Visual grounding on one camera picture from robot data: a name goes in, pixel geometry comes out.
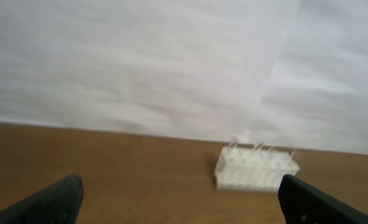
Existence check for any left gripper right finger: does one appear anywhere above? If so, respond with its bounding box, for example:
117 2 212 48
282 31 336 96
277 174 368 224

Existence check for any white test tube rack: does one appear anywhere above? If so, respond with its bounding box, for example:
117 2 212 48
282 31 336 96
214 145 301 192

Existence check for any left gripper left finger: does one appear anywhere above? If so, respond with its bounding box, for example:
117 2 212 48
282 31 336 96
0 173 85 224

